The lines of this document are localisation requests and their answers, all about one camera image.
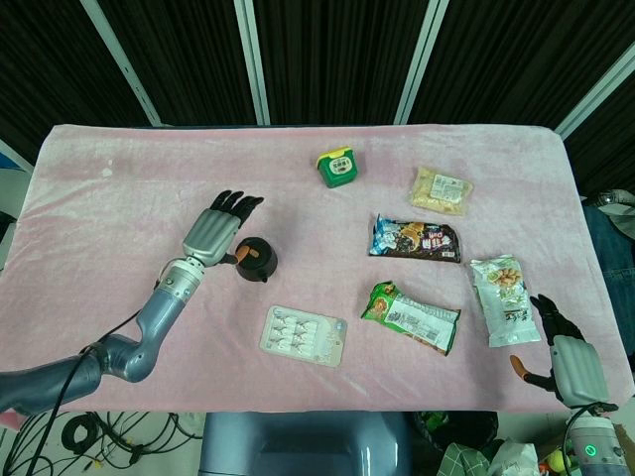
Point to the dark chocolate snack bag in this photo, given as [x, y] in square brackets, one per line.
[414, 239]

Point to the white plastic bag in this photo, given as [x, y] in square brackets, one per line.
[513, 458]

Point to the green snack bag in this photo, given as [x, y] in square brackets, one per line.
[412, 320]

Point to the green yellow small box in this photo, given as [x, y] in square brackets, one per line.
[339, 166]

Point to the hook blister pack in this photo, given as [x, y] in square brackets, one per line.
[303, 336]

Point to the white nut snack bag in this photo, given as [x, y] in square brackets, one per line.
[506, 302]

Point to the pink table cloth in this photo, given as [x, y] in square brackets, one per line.
[307, 277]

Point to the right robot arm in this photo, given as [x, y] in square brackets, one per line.
[593, 441]

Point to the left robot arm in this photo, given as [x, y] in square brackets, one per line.
[109, 347]

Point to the yellow snack packet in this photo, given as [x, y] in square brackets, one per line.
[440, 191]

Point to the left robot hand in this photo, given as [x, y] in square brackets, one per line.
[213, 233]

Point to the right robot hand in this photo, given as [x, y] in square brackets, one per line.
[578, 362]

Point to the checkered cloth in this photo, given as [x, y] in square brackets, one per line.
[464, 461]

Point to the blue jeans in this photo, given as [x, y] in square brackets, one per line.
[610, 258]

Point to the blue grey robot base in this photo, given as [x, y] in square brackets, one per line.
[305, 442]

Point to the dark green toy pot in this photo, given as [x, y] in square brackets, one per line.
[258, 268]

